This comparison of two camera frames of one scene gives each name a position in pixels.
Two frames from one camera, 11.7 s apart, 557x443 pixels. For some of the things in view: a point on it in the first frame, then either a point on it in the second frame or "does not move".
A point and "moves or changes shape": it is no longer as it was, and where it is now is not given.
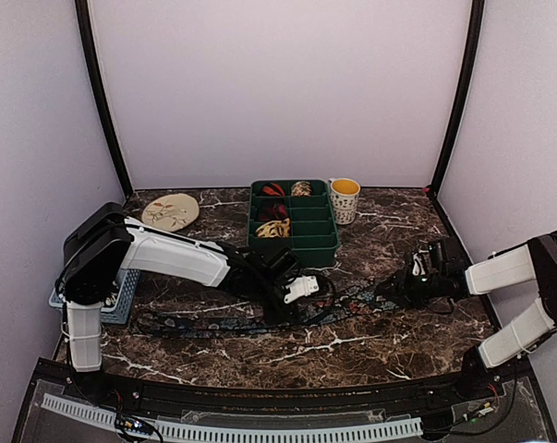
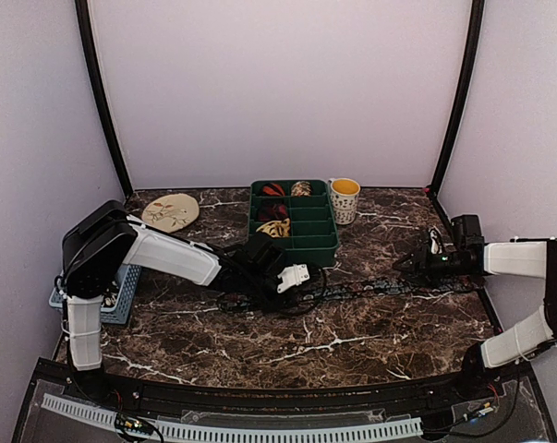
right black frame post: x=475 y=44 does not move
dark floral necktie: x=339 y=298 moves or changes shape
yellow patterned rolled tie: x=274 y=229 does not move
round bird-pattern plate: x=170 y=212 does not move
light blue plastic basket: x=119 y=305 does not move
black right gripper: x=402 y=289 -> x=419 y=267
